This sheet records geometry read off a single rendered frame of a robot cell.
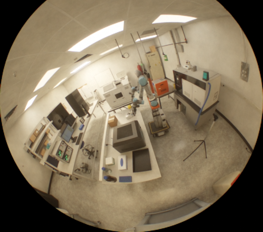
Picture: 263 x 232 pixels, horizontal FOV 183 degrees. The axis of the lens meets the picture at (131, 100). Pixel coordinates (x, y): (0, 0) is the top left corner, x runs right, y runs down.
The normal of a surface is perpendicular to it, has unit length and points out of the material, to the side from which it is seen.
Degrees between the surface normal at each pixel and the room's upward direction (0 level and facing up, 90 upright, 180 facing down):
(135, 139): 58
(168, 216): 0
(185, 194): 0
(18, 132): 90
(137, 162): 0
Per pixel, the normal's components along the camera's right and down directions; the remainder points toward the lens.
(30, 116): 0.93, -0.36
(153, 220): -0.35, -0.80
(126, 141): -0.09, -0.03
